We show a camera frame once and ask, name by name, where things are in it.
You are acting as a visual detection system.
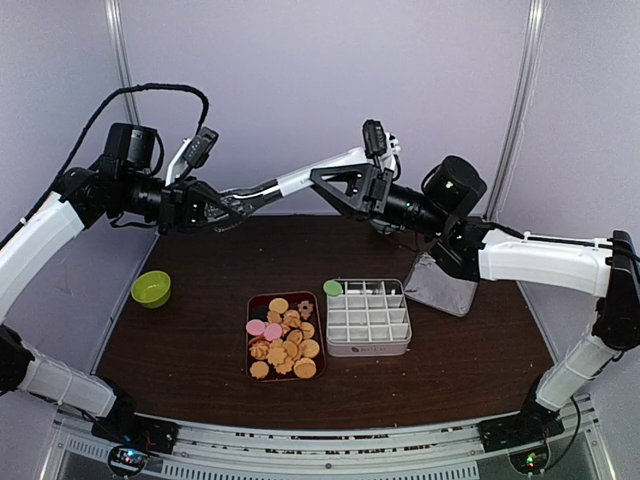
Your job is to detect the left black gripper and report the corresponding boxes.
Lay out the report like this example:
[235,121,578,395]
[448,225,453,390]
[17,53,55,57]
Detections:
[119,170,242,235]

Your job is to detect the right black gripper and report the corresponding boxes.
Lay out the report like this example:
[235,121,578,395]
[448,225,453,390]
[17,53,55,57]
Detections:
[308,161,451,238]

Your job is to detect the white handled metal tongs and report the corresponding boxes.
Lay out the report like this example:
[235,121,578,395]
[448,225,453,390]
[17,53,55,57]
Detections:
[205,147,373,219]

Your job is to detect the green round cookie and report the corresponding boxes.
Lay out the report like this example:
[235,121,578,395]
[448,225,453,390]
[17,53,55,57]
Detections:
[323,280,343,297]

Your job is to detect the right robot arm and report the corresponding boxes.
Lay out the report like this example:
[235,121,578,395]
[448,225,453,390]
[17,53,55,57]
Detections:
[310,156,639,452]

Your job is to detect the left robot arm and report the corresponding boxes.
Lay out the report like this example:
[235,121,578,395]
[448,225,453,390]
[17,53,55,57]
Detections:
[1,127,154,477]

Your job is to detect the green plastic bowl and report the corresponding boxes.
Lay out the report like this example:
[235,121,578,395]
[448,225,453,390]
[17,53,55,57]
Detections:
[130,270,172,309]

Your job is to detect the top round tan cookie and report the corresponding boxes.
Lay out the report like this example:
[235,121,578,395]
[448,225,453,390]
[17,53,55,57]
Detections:
[268,297,289,314]

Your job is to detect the brown flower cookie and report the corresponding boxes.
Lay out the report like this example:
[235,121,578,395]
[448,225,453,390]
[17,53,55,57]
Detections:
[297,300,315,321]

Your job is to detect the left pink round cookie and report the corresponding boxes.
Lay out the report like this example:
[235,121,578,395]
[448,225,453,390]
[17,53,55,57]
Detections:
[245,319,267,336]

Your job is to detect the pink round cookie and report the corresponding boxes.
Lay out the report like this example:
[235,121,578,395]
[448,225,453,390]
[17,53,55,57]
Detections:
[245,319,267,336]
[263,323,283,341]

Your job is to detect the white divided cookie tin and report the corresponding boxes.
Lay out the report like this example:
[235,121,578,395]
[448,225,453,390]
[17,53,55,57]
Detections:
[325,279,412,358]

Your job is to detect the right pink round cookie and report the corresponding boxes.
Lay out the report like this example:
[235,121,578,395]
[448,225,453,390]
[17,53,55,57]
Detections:
[263,323,283,341]

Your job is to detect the swirl butter cookie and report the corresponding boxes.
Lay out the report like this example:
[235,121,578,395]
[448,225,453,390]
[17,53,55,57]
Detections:
[249,339,270,361]

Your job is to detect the dark red cookie tray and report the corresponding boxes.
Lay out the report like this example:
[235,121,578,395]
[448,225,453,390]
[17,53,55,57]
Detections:
[246,291,326,383]

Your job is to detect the leaf shaped tan cookie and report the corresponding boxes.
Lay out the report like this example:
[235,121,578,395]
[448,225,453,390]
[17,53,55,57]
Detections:
[267,346,294,375]

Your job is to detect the bottom left round cookie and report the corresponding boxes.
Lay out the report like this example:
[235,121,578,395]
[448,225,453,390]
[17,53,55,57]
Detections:
[249,361,270,380]

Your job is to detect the large round tan cookie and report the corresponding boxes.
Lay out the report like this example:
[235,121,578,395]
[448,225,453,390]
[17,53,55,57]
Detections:
[293,357,317,379]

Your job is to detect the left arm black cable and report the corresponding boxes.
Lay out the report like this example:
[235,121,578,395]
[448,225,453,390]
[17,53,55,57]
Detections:
[19,83,211,226]

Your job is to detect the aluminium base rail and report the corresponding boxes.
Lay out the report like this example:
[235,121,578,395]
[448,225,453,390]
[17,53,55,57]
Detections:
[42,392,619,480]

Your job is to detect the right aluminium frame post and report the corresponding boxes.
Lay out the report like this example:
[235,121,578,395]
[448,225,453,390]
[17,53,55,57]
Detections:
[484,0,548,221]

